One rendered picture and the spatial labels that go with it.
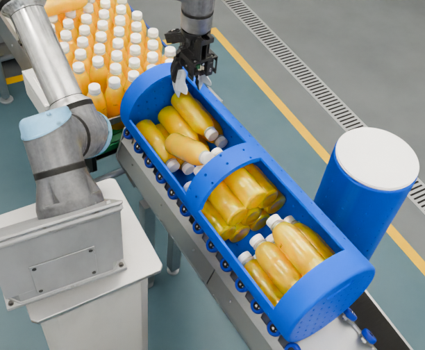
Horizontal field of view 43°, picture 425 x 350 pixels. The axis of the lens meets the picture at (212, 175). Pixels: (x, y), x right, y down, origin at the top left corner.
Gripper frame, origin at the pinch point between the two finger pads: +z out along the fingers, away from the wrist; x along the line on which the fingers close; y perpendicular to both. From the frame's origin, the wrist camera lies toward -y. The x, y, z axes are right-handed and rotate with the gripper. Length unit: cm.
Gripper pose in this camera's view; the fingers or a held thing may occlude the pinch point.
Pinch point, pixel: (187, 87)
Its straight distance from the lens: 144.4
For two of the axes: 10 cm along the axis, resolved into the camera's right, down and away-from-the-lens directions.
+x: 8.3, -3.7, 4.2
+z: -0.8, 6.6, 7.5
